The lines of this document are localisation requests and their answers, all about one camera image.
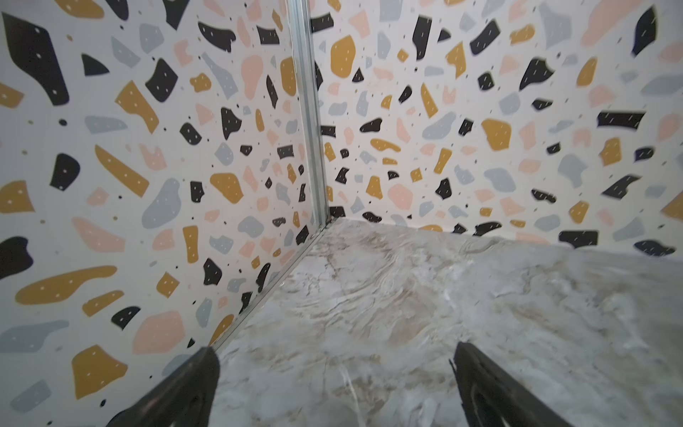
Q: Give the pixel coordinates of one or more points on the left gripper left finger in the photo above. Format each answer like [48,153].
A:
[185,398]

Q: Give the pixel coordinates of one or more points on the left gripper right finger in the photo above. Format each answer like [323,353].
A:
[492,397]

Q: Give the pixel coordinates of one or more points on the left aluminium corner post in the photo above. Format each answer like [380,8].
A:
[303,55]

